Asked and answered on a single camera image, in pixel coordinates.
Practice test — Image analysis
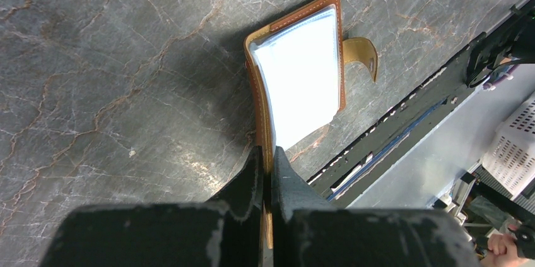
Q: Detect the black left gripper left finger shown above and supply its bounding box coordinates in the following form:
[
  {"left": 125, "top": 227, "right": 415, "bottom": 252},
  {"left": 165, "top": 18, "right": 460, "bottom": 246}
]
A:
[{"left": 41, "top": 146, "right": 264, "bottom": 266}]

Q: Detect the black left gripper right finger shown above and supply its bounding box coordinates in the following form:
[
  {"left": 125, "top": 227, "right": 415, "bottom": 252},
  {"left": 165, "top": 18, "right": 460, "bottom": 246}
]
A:
[{"left": 271, "top": 147, "right": 479, "bottom": 266}]

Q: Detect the brown leather card holder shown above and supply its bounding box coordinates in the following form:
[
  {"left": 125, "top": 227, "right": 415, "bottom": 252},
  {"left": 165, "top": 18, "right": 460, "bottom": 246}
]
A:
[{"left": 244, "top": 0, "right": 379, "bottom": 250}]

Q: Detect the person hand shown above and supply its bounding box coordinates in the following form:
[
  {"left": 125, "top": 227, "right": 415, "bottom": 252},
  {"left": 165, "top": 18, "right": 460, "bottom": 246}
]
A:
[{"left": 480, "top": 225, "right": 533, "bottom": 267}]

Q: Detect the white perforated basket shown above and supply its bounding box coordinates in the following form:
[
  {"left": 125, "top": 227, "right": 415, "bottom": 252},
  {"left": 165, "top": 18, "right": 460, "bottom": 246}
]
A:
[{"left": 482, "top": 95, "right": 534, "bottom": 199}]

